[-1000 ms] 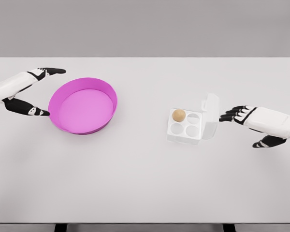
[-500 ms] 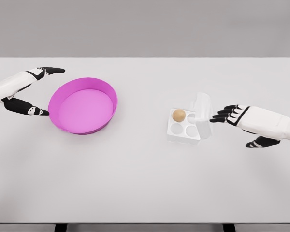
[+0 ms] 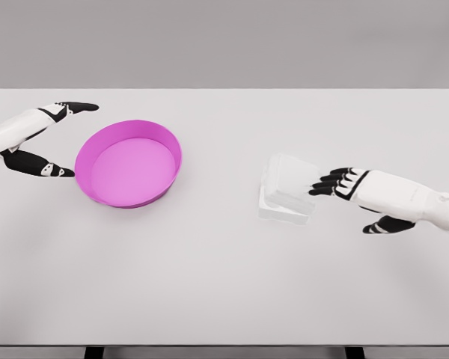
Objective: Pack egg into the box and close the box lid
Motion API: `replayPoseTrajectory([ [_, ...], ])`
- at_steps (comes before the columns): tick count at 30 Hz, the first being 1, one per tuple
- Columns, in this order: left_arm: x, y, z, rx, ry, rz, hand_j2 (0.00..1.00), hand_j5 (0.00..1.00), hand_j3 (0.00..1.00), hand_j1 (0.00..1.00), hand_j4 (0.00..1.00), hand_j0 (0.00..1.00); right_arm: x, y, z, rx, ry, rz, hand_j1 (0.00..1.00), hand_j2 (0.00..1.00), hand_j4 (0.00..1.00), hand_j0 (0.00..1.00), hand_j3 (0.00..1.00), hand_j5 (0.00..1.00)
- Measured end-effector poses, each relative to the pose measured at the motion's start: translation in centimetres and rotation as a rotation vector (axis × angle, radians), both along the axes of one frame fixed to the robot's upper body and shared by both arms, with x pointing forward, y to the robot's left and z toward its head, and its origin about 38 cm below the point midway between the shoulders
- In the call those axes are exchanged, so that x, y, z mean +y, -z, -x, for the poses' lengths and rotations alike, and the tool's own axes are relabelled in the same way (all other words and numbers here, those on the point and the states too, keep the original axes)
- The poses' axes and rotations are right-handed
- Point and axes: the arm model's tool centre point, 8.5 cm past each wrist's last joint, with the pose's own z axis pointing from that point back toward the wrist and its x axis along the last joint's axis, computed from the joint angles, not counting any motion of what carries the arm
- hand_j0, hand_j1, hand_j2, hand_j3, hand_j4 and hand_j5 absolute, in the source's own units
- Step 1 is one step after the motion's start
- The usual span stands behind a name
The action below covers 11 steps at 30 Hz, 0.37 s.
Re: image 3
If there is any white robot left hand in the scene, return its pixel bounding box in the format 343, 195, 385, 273
0, 100, 100, 179

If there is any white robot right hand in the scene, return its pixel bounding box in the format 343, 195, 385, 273
308, 167, 441, 235

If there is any translucent white lidded box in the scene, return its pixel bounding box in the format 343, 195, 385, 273
257, 152, 320, 227

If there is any pink round shallow bowl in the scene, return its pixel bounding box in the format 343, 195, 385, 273
74, 119, 183, 209

